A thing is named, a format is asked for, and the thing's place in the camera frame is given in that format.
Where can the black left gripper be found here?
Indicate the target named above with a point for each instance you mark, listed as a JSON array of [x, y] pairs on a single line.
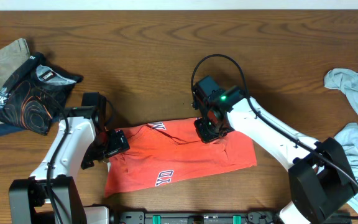
[[120, 141]]

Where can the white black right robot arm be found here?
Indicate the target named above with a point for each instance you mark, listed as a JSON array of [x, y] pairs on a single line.
[[319, 173]]

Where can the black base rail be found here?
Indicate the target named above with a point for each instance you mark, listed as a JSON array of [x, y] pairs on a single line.
[[142, 217]]

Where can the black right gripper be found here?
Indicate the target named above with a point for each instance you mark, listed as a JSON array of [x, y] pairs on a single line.
[[204, 135]]

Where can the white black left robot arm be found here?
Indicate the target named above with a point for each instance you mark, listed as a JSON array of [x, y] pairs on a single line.
[[49, 194]]

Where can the black orange patterned shirt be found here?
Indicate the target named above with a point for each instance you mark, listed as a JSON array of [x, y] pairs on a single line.
[[26, 94]]

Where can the red t-shirt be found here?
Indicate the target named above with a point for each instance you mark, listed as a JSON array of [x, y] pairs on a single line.
[[165, 152]]

